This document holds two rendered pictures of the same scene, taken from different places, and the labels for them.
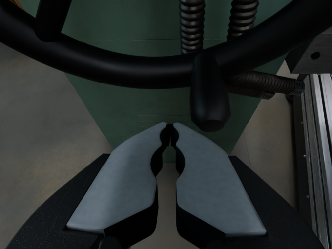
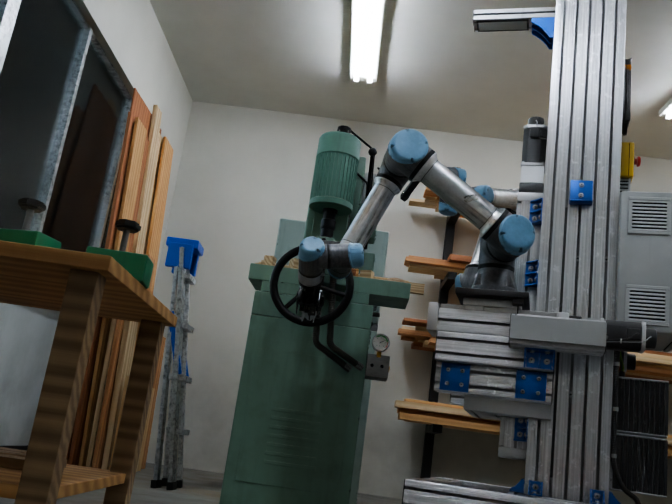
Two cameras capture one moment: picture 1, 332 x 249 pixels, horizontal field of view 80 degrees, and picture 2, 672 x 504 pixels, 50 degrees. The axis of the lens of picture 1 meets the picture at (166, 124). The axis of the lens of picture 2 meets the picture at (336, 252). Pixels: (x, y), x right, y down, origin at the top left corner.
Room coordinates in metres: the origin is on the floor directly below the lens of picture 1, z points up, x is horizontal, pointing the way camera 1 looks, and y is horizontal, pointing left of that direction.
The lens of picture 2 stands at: (-2.28, 0.03, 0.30)
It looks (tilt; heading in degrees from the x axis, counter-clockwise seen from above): 15 degrees up; 358
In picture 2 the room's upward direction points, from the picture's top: 8 degrees clockwise
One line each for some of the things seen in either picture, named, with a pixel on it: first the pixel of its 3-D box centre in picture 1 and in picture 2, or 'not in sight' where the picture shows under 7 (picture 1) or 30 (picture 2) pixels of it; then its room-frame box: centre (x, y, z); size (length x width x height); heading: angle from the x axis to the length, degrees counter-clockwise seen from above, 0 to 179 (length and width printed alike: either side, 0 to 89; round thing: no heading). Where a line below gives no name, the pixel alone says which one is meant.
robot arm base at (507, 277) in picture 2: not in sight; (495, 282); (-0.05, -0.58, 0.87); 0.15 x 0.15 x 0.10
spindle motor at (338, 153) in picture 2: not in sight; (335, 174); (0.47, -0.03, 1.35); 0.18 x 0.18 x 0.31
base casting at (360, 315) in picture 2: not in sight; (316, 322); (0.59, -0.04, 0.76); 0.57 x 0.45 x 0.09; 174
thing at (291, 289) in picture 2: not in sight; (316, 298); (0.41, -0.02, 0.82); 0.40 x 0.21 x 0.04; 84
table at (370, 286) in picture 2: not in sight; (329, 284); (0.36, -0.06, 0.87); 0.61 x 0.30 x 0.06; 84
